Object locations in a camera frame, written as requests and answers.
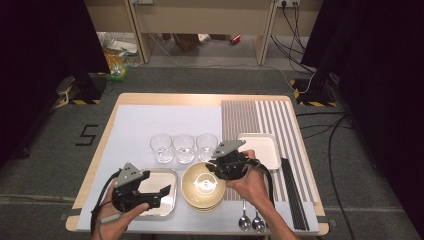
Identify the grey hand cord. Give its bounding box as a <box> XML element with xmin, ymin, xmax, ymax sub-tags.
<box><xmin>96</xmin><ymin>213</ymin><xmax>122</xmax><ymax>228</ymax></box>

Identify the beige wooden desk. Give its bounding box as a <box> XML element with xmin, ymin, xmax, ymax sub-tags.
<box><xmin>83</xmin><ymin>0</ymin><xmax>324</xmax><ymax>67</ymax></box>

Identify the person's right hand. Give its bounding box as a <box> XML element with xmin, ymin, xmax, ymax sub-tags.
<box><xmin>225</xmin><ymin>149</ymin><xmax>273</xmax><ymax>208</ymax></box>

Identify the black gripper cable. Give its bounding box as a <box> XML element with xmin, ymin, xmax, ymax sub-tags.
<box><xmin>89</xmin><ymin>169</ymin><xmax>121</xmax><ymax>235</ymax></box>
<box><xmin>249</xmin><ymin>159</ymin><xmax>276</xmax><ymax>206</ymax></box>

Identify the silver metal spoon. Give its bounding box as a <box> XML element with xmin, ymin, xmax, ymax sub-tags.
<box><xmin>238</xmin><ymin>199</ymin><xmax>253</xmax><ymax>232</ymax></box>
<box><xmin>252</xmin><ymin>209</ymin><xmax>267</xmax><ymax>233</ymax></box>

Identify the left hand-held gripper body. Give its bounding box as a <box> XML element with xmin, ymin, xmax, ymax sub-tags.
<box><xmin>111</xmin><ymin>162</ymin><xmax>158</xmax><ymax>213</ymax></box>

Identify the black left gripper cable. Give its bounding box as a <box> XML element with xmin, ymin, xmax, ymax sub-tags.
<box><xmin>89</xmin><ymin>169</ymin><xmax>121</xmax><ymax>235</ymax></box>

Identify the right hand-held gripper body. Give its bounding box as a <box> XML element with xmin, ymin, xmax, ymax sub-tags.
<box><xmin>211</xmin><ymin>139</ymin><xmax>251</xmax><ymax>181</ymax></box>

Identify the brown striped placemat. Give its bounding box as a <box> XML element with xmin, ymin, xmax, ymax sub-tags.
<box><xmin>220</xmin><ymin>99</ymin><xmax>316</xmax><ymax>204</ymax></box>

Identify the brown cardboard box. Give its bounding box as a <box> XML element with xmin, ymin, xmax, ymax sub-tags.
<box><xmin>172</xmin><ymin>33</ymin><xmax>202</xmax><ymax>53</ymax></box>

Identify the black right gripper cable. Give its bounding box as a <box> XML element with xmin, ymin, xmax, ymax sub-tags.
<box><xmin>249</xmin><ymin>159</ymin><xmax>276</xmax><ymax>206</ymax></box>

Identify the black floor cable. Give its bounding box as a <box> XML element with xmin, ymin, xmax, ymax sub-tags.
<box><xmin>299</xmin><ymin>123</ymin><xmax>354</xmax><ymax>140</ymax></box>
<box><xmin>327</xmin><ymin>113</ymin><xmax>356</xmax><ymax>240</ymax></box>

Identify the clear drinking glass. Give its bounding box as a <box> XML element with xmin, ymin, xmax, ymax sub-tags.
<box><xmin>149</xmin><ymin>133</ymin><xmax>175</xmax><ymax>164</ymax></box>
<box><xmin>172</xmin><ymin>133</ymin><xmax>197</xmax><ymax>165</ymax></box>
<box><xmin>195</xmin><ymin>133</ymin><xmax>219</xmax><ymax>164</ymax></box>

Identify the person's left hand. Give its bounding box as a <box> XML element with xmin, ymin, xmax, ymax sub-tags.
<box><xmin>94</xmin><ymin>194</ymin><xmax>150</xmax><ymax>236</ymax></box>

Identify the white floor cable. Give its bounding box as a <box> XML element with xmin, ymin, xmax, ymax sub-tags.
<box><xmin>148</xmin><ymin>33</ymin><xmax>316</xmax><ymax>94</ymax></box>

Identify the black power cable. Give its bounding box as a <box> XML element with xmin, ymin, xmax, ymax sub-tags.
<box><xmin>270</xmin><ymin>33</ymin><xmax>315</xmax><ymax>75</ymax></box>
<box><xmin>281</xmin><ymin>3</ymin><xmax>306</xmax><ymax>52</ymax></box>

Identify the black stand base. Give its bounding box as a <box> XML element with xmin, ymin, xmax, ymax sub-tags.
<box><xmin>289</xmin><ymin>78</ymin><xmax>338</xmax><ymax>108</ymax></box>
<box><xmin>70</xmin><ymin>72</ymin><xmax>108</xmax><ymax>105</ymax></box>

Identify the black curtain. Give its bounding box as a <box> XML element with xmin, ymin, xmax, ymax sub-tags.
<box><xmin>0</xmin><ymin>0</ymin><xmax>111</xmax><ymax>168</ymax></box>
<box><xmin>301</xmin><ymin>0</ymin><xmax>424</xmax><ymax>231</ymax></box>

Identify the plastic bag of packets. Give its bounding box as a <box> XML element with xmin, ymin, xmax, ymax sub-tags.
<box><xmin>95</xmin><ymin>31</ymin><xmax>143</xmax><ymax>84</ymax></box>

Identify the cream square plate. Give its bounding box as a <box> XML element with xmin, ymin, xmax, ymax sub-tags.
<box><xmin>237</xmin><ymin>132</ymin><xmax>283</xmax><ymax>171</ymax></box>
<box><xmin>134</xmin><ymin>167</ymin><xmax>179</xmax><ymax>218</ymax></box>

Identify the white table sheet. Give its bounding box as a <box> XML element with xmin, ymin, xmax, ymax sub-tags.
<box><xmin>75</xmin><ymin>104</ymin><xmax>321</xmax><ymax>233</ymax></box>

